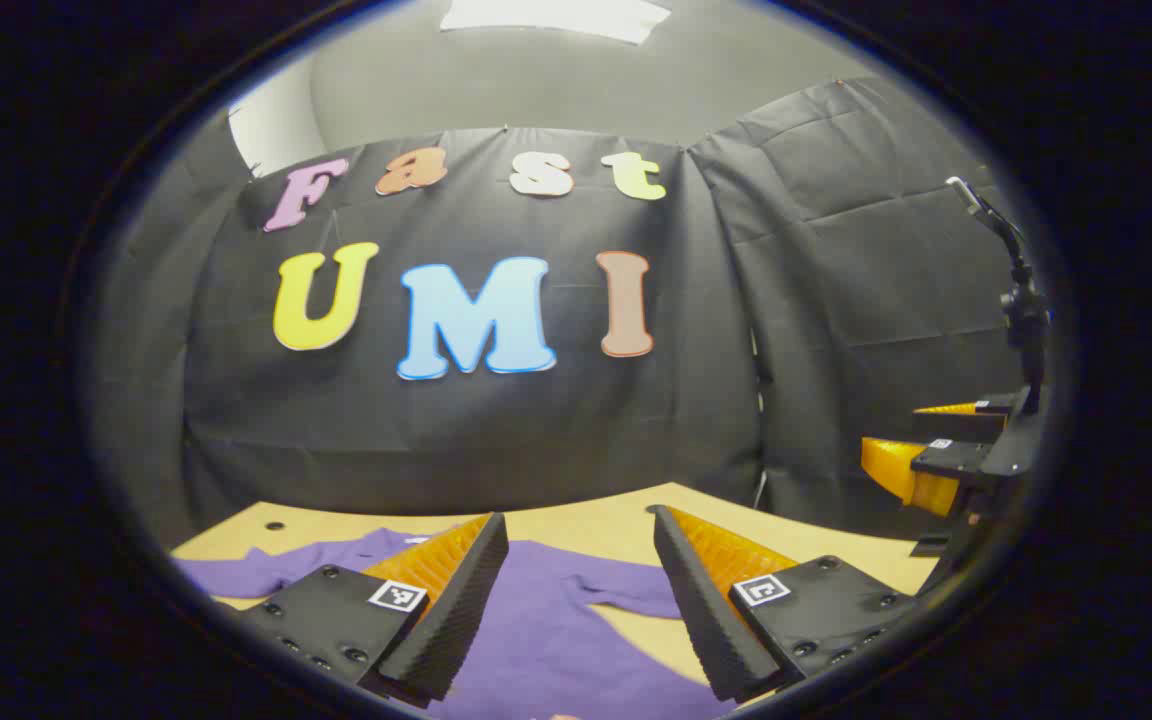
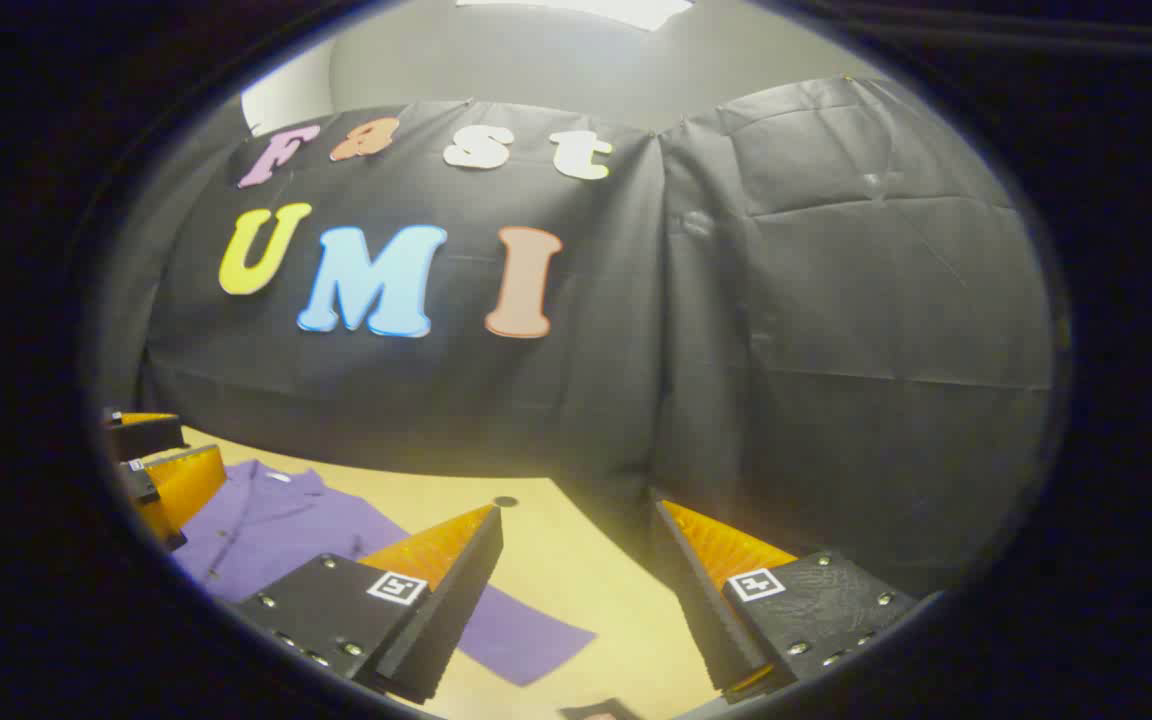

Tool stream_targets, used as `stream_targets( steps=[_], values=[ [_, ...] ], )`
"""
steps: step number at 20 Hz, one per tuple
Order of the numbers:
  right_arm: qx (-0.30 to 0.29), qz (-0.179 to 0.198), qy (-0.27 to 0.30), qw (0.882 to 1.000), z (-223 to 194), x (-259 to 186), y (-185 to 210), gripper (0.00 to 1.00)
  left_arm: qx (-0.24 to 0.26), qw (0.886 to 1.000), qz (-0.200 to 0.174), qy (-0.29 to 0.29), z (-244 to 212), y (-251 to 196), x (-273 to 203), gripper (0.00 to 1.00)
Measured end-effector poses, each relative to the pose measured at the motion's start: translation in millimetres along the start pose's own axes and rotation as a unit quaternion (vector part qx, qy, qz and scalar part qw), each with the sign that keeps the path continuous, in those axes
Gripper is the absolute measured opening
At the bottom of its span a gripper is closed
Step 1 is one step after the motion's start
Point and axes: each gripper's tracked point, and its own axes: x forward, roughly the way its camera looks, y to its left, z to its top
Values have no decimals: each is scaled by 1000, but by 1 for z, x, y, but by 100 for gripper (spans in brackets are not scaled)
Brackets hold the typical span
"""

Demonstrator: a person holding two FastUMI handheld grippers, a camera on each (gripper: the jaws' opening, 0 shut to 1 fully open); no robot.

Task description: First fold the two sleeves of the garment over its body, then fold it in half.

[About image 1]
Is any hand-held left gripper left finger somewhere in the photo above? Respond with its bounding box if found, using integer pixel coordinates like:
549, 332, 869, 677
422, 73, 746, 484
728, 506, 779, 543
236, 512, 510, 709

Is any purple shirt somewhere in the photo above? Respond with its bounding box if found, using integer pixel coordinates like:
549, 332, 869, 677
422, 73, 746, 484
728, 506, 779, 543
174, 528, 737, 720

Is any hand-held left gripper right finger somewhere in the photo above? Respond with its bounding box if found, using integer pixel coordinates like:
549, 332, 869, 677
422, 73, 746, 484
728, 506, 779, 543
648, 505, 922, 704

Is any black backdrop cloth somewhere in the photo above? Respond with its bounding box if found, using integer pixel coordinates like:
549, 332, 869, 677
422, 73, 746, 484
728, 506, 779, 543
86, 75, 1047, 546

